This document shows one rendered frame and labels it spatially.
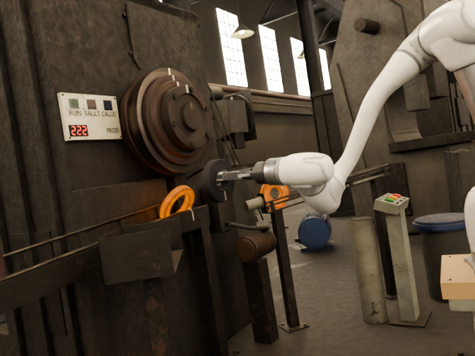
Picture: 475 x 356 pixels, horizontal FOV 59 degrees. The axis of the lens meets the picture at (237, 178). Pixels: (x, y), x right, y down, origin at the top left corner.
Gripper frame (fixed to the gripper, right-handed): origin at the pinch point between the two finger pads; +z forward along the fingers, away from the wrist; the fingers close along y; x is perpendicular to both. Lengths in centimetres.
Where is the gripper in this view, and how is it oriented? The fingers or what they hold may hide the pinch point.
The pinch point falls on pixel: (218, 176)
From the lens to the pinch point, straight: 147.6
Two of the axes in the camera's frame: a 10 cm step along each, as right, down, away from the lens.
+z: -8.3, 0.6, 5.6
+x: -1.1, -9.9, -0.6
